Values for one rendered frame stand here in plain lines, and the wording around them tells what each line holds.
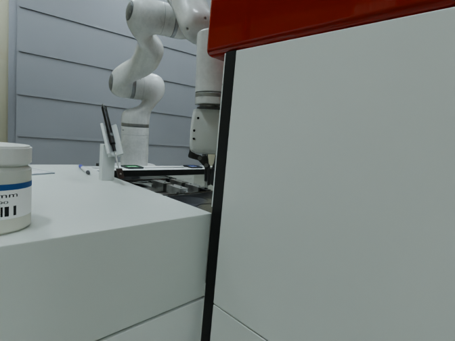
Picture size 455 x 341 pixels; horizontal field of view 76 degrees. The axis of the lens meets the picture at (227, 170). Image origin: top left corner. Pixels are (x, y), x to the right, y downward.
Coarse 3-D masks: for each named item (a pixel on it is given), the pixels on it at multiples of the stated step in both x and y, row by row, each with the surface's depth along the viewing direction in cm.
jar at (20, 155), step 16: (0, 144) 32; (16, 144) 34; (0, 160) 30; (16, 160) 31; (0, 176) 30; (16, 176) 32; (0, 192) 30; (16, 192) 32; (0, 208) 31; (16, 208) 32; (0, 224) 31; (16, 224) 32
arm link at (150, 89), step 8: (144, 80) 124; (152, 80) 126; (160, 80) 128; (136, 88) 123; (144, 88) 124; (152, 88) 126; (160, 88) 128; (136, 96) 125; (144, 96) 127; (152, 96) 127; (160, 96) 129; (144, 104) 127; (152, 104) 127; (128, 112) 125; (136, 112) 125; (144, 112) 126; (128, 120) 125; (136, 120) 125; (144, 120) 127
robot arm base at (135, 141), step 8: (128, 128) 125; (136, 128) 125; (144, 128) 128; (128, 136) 126; (136, 136) 126; (144, 136) 129; (128, 144) 126; (136, 144) 127; (144, 144) 129; (128, 152) 127; (136, 152) 127; (144, 152) 130; (128, 160) 127; (136, 160) 128; (144, 160) 131
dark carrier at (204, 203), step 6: (210, 192) 100; (174, 198) 86; (180, 198) 87; (186, 198) 87; (192, 198) 88; (198, 198) 89; (204, 198) 90; (210, 198) 90; (192, 204) 80; (198, 204) 81; (204, 204) 82; (210, 204) 82; (210, 210) 76
